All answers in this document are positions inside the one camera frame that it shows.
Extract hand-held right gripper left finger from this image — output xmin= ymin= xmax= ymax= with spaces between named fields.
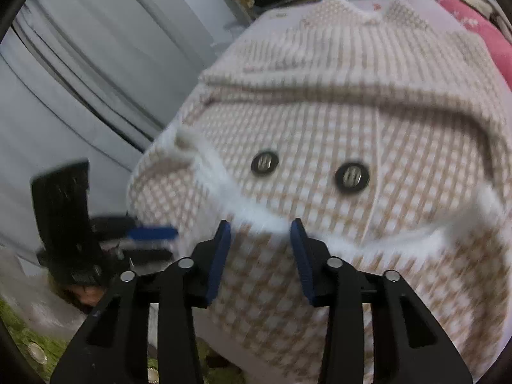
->
xmin=50 ymin=220 xmax=233 ymax=384

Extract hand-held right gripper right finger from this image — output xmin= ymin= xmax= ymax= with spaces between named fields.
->
xmin=290 ymin=219 xmax=475 ymax=384

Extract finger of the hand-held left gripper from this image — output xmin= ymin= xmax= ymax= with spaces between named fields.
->
xmin=90 ymin=216 xmax=179 ymax=243
xmin=102 ymin=244 xmax=171 ymax=263

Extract white curtain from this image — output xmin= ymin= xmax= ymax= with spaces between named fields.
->
xmin=0 ymin=0 xmax=225 ymax=257

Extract green floral floor mat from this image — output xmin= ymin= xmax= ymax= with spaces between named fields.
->
xmin=0 ymin=292 xmax=244 ymax=384

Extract beige white checked coat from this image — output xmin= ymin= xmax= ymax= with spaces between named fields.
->
xmin=127 ymin=0 xmax=512 ymax=384

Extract pink floral blanket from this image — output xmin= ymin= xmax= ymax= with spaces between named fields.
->
xmin=436 ymin=0 xmax=512 ymax=89

